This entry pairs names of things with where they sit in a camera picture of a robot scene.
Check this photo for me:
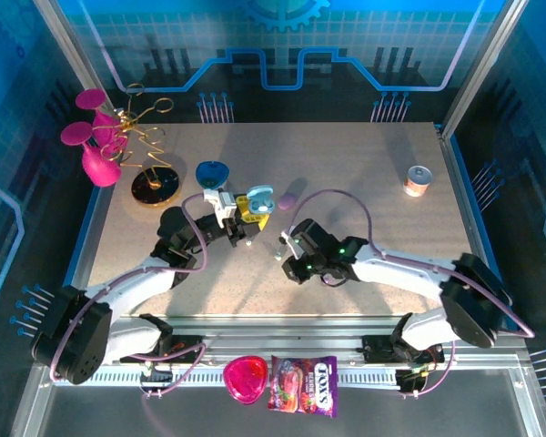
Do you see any light blue earbud charging case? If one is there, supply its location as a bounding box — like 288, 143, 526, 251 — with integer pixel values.
246, 183, 276, 216

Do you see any blue heart-shaped container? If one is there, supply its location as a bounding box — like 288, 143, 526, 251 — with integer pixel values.
194, 160, 231, 197

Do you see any magenta wine glass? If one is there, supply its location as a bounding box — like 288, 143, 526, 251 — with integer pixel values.
59, 120, 123, 188
75, 87, 128, 160

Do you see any small tin can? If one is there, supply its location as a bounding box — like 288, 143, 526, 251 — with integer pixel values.
402, 164, 434, 198

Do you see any purple candy bag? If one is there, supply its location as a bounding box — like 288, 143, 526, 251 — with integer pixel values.
266, 354, 339, 419

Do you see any small black controller board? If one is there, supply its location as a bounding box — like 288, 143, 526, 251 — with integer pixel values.
138, 366, 175, 400
395, 366, 428, 396

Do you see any pink translucent plastic bowl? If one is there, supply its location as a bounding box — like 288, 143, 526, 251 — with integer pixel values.
222, 354, 269, 406

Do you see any gold wire glass rack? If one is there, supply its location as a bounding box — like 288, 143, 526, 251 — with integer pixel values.
100, 82, 183, 209

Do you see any long aluminium mounting rail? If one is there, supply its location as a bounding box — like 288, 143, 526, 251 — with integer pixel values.
35, 312, 529, 371

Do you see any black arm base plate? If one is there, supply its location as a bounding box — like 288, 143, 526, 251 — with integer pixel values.
119, 334, 207, 365
360, 334, 446, 365

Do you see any white slotted cable duct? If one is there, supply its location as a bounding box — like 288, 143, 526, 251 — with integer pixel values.
93, 366, 404, 389

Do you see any aluminium table edge rail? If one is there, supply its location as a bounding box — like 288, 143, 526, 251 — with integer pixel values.
436, 122, 506, 329

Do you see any aluminium frame post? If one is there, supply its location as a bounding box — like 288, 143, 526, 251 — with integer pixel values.
30, 0, 108, 119
439, 0, 530, 137

